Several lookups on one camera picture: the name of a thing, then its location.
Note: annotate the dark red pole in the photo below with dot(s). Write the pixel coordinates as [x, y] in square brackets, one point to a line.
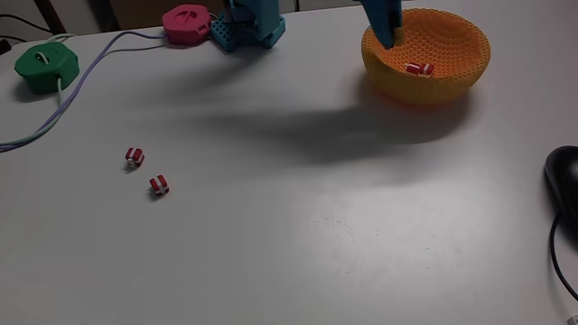
[49, 15]

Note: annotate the red white striped cube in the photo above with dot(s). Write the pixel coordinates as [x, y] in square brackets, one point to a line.
[427, 69]
[134, 156]
[159, 185]
[412, 68]

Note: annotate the black computer mouse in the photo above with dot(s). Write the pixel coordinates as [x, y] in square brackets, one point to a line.
[565, 180]

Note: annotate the yellow honeycomb basket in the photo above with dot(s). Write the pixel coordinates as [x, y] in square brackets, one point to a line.
[451, 49]

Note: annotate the small black box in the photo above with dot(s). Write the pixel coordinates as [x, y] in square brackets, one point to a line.
[3, 46]

